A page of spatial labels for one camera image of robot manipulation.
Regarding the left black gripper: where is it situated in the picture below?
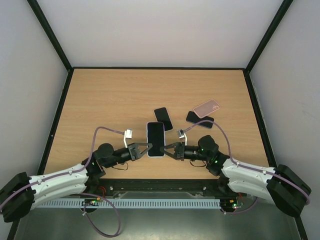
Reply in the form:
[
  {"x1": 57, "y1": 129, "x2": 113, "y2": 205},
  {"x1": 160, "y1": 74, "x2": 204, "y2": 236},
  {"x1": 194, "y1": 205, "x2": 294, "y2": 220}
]
[{"x1": 103, "y1": 142, "x2": 152, "y2": 169}]

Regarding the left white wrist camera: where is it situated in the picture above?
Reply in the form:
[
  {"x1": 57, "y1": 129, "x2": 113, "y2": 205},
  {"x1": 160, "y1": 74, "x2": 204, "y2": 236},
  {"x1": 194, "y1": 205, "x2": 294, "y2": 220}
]
[{"x1": 123, "y1": 128, "x2": 133, "y2": 148}]

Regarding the pink translucent phone case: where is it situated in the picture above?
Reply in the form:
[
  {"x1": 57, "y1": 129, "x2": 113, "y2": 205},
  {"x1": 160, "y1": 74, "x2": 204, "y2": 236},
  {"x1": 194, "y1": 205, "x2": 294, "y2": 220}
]
[{"x1": 193, "y1": 99, "x2": 221, "y2": 119}]

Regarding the white slotted cable duct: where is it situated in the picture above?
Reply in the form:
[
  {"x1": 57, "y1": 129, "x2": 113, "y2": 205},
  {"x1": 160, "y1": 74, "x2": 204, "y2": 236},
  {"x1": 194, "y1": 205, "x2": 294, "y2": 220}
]
[{"x1": 38, "y1": 198, "x2": 221, "y2": 209}]

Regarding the blue phone black screen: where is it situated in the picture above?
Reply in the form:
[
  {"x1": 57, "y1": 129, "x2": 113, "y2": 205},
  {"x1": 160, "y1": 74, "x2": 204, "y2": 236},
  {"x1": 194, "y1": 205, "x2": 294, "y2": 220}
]
[{"x1": 186, "y1": 111, "x2": 214, "y2": 129}]

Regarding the light blue phone case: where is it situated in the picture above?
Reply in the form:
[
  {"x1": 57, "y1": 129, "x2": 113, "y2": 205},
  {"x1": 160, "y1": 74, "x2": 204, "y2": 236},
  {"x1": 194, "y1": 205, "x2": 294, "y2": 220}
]
[{"x1": 145, "y1": 121, "x2": 167, "y2": 159}]

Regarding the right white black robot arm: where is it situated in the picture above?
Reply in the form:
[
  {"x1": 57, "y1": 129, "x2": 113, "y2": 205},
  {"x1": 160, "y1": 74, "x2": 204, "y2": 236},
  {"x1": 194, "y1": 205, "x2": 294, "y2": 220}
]
[{"x1": 160, "y1": 135, "x2": 312, "y2": 218}]

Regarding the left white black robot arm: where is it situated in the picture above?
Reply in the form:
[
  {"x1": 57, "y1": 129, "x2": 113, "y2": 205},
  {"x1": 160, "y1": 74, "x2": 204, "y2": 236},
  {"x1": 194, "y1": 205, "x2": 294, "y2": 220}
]
[{"x1": 0, "y1": 143, "x2": 152, "y2": 223}]

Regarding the black metal enclosure frame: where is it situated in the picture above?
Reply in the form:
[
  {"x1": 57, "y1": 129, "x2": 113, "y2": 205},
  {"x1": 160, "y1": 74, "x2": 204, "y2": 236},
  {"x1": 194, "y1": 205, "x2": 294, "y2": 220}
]
[{"x1": 4, "y1": 0, "x2": 309, "y2": 240}]

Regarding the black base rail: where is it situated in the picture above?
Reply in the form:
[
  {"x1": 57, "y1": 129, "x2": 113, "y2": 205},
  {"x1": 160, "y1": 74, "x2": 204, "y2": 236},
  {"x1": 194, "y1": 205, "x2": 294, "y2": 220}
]
[{"x1": 84, "y1": 179, "x2": 240, "y2": 198}]

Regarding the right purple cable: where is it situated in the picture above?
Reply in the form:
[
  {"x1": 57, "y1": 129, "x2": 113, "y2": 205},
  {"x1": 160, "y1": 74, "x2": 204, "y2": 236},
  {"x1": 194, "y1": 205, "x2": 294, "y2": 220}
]
[{"x1": 183, "y1": 119, "x2": 312, "y2": 216}]

